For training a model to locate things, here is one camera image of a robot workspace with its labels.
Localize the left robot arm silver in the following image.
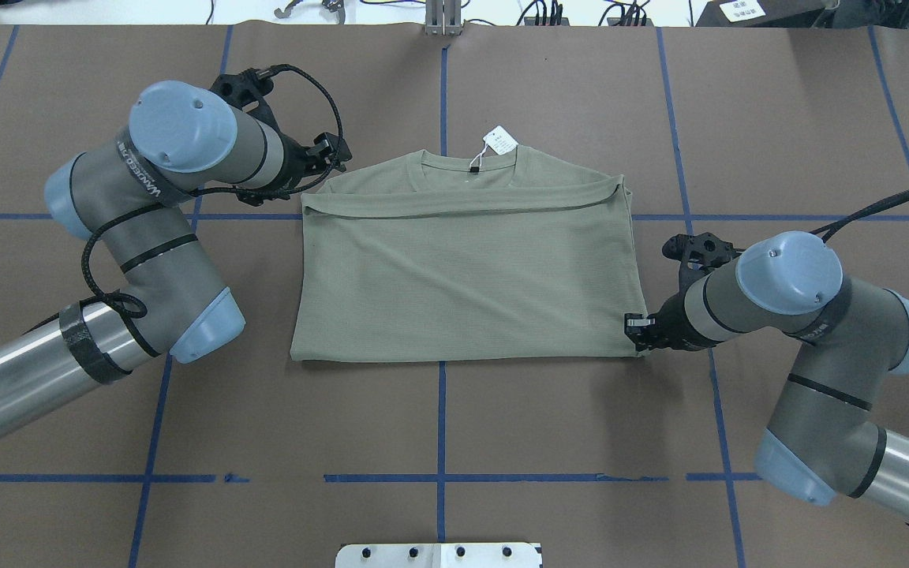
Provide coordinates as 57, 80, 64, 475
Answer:
0, 64, 351, 439

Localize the aluminium frame post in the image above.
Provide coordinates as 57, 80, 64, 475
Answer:
425, 0, 464, 36

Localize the olive green long-sleeve shirt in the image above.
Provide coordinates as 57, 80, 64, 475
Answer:
290, 145, 646, 363

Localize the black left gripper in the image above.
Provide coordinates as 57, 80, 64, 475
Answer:
210, 69, 353, 207

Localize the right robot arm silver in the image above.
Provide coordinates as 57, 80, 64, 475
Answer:
625, 230, 909, 525

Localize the white central pedestal base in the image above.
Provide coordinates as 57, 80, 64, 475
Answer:
335, 542, 544, 567

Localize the white shirt price tag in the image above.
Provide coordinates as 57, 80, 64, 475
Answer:
482, 125, 519, 155

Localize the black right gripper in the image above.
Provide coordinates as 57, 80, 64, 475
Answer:
624, 231, 739, 352

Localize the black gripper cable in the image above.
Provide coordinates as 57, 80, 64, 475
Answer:
810, 187, 909, 241

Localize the black box with label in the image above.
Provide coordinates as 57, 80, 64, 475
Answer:
694, 1, 830, 28

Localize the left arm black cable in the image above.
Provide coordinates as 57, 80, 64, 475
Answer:
80, 65, 345, 320

